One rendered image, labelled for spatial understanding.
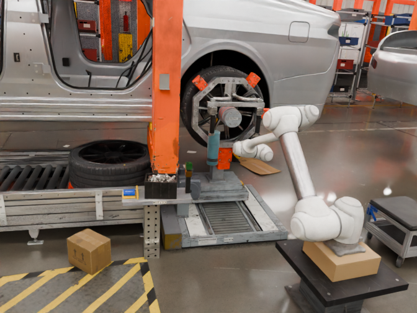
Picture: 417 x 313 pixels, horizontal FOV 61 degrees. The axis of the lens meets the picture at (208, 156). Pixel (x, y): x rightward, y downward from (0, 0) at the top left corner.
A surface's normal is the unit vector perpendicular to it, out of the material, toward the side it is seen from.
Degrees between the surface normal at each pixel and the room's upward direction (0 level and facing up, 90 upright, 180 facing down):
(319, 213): 43
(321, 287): 0
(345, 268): 90
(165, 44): 90
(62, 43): 90
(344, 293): 0
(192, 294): 0
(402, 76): 88
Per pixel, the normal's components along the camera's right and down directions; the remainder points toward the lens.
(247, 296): 0.06, -0.94
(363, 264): 0.31, 0.35
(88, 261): -0.54, 0.26
